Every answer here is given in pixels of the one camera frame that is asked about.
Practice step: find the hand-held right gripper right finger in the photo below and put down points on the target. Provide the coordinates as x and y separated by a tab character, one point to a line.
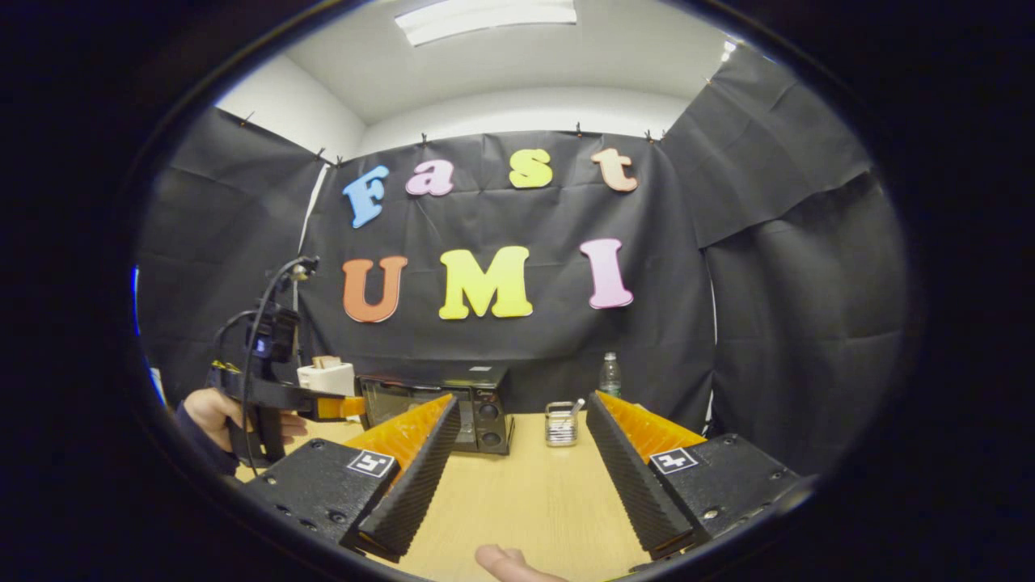
631	485

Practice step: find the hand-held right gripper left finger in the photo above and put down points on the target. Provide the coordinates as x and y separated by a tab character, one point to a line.
420	485

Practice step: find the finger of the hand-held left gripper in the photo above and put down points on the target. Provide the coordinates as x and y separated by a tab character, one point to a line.
340	406

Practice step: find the black electric oven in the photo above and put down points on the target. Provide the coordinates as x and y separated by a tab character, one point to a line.
485	412

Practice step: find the white toaster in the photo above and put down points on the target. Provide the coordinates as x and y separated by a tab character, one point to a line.
327	381

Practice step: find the clear plastic water bottle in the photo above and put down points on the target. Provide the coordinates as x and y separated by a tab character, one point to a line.
610	380

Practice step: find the black backdrop cloth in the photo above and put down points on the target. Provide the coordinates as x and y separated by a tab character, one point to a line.
525	347

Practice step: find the large ceiling light panel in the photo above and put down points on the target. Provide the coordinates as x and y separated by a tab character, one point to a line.
485	18

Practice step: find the small ceiling light panel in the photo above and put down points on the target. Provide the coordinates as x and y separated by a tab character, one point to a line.
728	51

